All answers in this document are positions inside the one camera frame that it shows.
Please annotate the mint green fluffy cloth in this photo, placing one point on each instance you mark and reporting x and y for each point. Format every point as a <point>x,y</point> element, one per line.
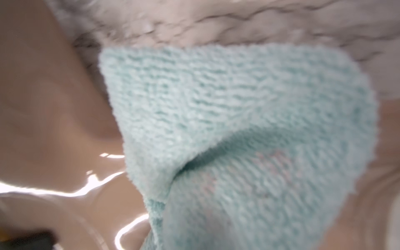
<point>245,147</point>

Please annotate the beige rubber boot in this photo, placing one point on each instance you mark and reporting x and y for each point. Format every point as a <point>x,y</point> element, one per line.
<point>62,165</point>

